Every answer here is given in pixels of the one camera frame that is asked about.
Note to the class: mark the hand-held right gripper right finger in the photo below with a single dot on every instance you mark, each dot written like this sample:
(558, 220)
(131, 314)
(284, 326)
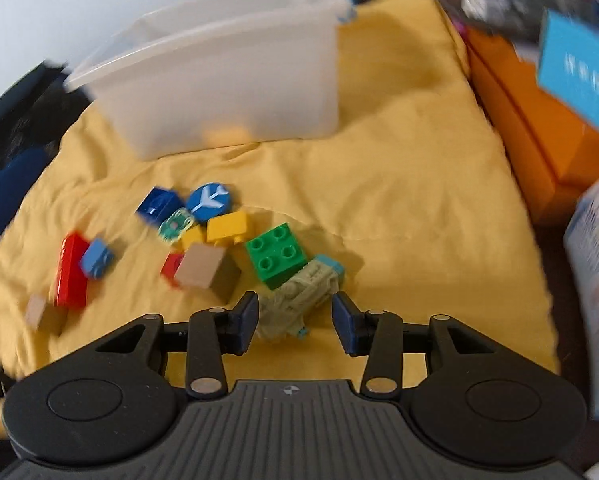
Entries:
(347, 325)

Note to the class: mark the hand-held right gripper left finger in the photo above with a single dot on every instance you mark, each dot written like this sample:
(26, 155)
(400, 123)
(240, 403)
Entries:
(247, 322)

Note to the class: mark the olive green toy tank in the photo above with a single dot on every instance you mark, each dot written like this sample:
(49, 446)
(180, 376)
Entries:
(299, 295)

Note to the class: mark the green frog block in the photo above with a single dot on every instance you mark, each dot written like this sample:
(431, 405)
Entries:
(177, 225)

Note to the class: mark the translucent white plastic bin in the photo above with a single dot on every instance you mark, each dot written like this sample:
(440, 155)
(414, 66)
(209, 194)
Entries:
(219, 90)

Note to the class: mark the brown cardboard cube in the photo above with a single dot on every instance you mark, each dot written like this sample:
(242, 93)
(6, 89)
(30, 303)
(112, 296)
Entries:
(44, 315)
(207, 272)

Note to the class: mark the green building brick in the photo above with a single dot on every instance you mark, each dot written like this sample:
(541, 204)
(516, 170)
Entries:
(277, 255)

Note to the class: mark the small red building brick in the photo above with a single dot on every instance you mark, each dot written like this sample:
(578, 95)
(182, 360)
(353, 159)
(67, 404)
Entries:
(172, 270)

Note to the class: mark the small yellow building brick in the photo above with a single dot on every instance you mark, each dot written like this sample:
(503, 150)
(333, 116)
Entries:
(194, 237)

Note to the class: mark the blue round airplane disc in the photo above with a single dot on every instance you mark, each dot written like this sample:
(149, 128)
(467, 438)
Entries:
(207, 202)

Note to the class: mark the dark blue building brick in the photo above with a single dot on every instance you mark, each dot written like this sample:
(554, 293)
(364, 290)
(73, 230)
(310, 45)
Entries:
(158, 206)

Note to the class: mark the yellow quilted blanket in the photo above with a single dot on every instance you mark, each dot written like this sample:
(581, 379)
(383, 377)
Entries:
(404, 185)

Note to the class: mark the light blue building brick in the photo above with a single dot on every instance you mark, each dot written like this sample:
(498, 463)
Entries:
(98, 259)

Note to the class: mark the large red building brick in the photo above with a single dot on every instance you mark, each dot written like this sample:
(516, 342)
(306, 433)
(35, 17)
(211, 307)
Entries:
(71, 270)

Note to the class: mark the orange cardboard box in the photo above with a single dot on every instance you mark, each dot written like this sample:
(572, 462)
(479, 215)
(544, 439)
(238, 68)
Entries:
(529, 135)

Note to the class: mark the dark blue cloth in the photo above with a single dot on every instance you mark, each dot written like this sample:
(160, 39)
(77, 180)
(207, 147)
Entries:
(9, 190)

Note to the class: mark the light blue card box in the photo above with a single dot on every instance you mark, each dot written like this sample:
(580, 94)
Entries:
(579, 70)

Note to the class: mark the clear box of coloured pieces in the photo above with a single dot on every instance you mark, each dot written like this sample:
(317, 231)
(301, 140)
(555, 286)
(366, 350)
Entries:
(504, 5)

